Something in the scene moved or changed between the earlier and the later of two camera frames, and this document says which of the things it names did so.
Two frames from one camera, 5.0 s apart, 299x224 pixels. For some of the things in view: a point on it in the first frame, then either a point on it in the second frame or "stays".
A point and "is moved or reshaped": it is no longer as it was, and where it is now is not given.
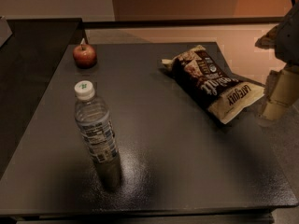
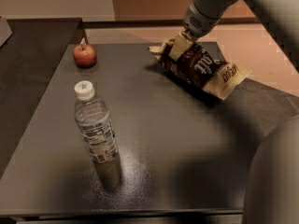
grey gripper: [289, 39] → [199, 22]
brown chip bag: [222, 94] is moved or reshaped
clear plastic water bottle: [92, 117] stays
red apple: [85, 55] stays
